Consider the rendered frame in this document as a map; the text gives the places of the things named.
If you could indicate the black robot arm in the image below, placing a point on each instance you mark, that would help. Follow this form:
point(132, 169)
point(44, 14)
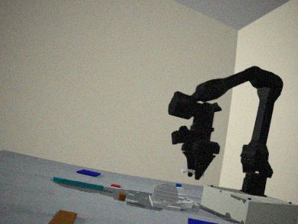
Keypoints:
point(254, 156)

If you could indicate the teal flat bar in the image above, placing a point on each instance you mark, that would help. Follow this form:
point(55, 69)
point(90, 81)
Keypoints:
point(82, 184)

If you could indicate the brown flat plate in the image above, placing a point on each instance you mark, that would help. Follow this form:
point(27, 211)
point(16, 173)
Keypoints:
point(64, 217)

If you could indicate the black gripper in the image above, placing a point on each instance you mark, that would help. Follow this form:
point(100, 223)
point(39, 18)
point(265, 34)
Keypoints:
point(200, 153)

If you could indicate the small brown block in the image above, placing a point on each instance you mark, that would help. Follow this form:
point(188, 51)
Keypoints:
point(121, 196)

